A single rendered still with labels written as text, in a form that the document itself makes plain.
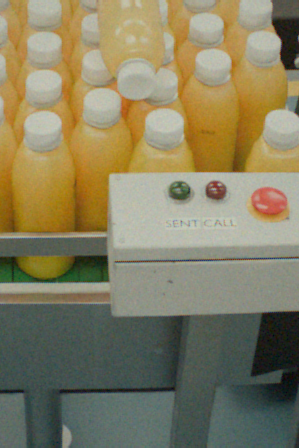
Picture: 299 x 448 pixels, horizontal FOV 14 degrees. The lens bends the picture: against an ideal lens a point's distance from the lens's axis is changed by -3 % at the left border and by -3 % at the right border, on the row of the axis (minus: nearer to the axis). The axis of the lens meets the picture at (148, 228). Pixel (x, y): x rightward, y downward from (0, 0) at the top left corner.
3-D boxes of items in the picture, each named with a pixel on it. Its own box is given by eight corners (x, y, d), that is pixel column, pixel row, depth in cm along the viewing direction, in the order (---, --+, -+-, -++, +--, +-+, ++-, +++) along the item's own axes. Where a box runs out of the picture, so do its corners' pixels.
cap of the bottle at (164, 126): (178, 148, 123) (179, 135, 122) (140, 141, 124) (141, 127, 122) (186, 125, 126) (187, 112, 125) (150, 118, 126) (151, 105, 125)
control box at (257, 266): (310, 311, 119) (326, 240, 112) (111, 318, 118) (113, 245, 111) (297, 241, 126) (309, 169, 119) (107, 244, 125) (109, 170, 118)
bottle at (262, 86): (281, 188, 147) (298, 69, 134) (226, 189, 146) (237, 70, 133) (271, 150, 152) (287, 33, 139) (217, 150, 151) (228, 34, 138)
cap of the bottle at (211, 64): (195, 59, 134) (196, 47, 133) (230, 62, 134) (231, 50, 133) (194, 80, 132) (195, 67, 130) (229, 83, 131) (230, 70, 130)
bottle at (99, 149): (137, 250, 138) (144, 125, 125) (77, 262, 137) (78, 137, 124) (119, 207, 143) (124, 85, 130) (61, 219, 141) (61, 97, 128)
